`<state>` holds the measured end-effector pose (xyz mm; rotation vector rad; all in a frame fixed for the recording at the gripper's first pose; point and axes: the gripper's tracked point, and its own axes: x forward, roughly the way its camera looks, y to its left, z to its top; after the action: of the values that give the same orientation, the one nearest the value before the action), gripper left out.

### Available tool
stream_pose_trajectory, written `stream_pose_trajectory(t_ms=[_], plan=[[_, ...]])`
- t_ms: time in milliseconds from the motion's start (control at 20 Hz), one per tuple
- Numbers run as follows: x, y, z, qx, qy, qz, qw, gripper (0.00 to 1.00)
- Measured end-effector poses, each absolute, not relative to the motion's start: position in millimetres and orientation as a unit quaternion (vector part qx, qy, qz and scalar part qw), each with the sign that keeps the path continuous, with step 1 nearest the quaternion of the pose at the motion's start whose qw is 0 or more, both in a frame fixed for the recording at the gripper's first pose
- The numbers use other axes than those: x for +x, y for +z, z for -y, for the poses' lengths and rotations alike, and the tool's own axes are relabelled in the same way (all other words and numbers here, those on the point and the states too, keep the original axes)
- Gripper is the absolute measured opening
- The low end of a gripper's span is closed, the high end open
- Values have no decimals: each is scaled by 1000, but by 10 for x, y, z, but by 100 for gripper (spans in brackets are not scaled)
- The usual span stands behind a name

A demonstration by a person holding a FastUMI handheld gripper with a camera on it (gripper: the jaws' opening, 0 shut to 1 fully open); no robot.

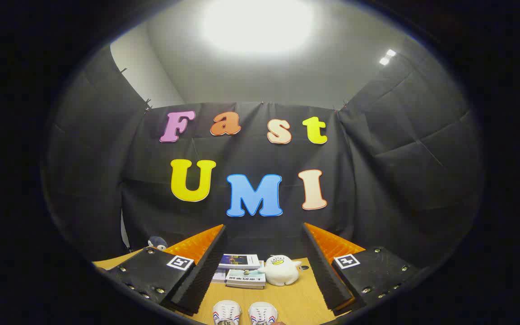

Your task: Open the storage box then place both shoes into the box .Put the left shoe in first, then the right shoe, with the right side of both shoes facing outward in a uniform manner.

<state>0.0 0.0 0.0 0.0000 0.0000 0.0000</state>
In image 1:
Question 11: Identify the black backdrop cloth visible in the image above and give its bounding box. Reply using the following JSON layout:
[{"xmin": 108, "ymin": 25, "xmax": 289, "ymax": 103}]
[{"xmin": 46, "ymin": 43, "xmax": 484, "ymax": 271}]

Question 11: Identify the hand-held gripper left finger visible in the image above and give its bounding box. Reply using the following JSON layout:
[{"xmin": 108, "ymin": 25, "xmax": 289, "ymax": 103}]
[{"xmin": 104, "ymin": 224, "xmax": 228, "ymax": 316}]

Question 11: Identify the white canvas shoe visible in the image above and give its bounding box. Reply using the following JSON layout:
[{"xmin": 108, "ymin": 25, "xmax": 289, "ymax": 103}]
[
  {"xmin": 212, "ymin": 300, "xmax": 242, "ymax": 325},
  {"xmin": 248, "ymin": 302, "xmax": 279, "ymax": 325}
]

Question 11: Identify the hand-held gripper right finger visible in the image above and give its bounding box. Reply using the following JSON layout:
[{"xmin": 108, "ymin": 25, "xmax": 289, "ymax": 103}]
[{"xmin": 303, "ymin": 222, "xmax": 418, "ymax": 316}]

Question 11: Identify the book with dark blue cover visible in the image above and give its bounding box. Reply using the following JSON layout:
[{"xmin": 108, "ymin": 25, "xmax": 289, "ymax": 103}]
[{"xmin": 218, "ymin": 254, "xmax": 261, "ymax": 270}]

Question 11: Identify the white duck plush toy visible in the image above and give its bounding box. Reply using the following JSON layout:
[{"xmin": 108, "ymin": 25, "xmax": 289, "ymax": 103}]
[{"xmin": 258, "ymin": 254, "xmax": 302, "ymax": 287}]

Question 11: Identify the thick book with teal cover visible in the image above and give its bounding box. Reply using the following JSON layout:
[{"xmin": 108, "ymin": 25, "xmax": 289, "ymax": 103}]
[{"xmin": 225, "ymin": 269, "xmax": 266, "ymax": 286}]

